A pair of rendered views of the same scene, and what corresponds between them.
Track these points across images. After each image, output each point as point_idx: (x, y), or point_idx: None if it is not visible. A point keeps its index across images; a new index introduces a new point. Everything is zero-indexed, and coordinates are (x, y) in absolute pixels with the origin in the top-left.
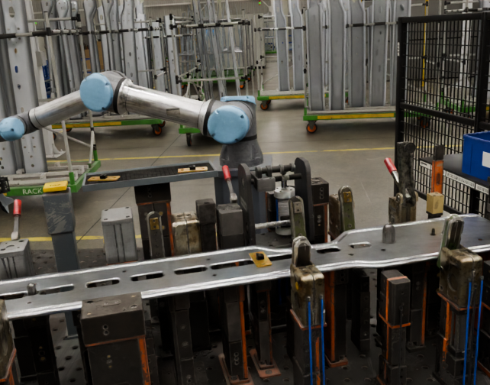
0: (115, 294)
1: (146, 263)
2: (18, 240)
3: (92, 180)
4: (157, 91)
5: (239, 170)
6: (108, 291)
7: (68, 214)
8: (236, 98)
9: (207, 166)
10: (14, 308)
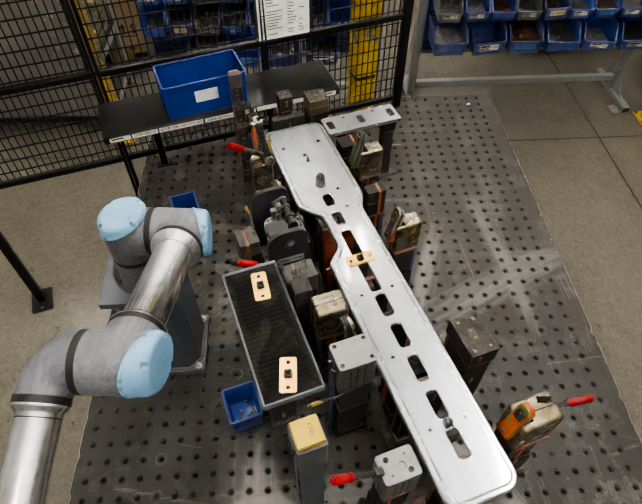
0: (437, 349)
1: (373, 342)
2: (382, 465)
3: (296, 385)
4: (152, 281)
5: (276, 242)
6: (433, 356)
7: None
8: (145, 211)
9: (242, 275)
10: (478, 424)
